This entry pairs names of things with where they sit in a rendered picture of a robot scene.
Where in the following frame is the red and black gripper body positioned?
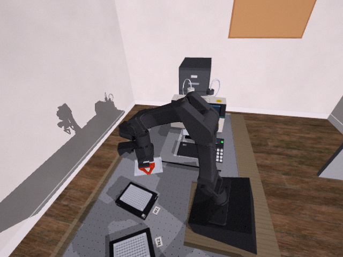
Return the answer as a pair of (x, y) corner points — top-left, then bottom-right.
(137, 142), (154, 168)

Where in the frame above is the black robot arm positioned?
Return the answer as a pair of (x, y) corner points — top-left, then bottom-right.
(117, 91), (231, 225)

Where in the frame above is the white well plate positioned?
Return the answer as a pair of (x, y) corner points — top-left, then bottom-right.
(135, 157), (163, 176)
(120, 184), (152, 211)
(114, 232), (150, 257)

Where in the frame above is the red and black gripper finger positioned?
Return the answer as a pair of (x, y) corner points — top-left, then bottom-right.
(139, 163), (155, 175)

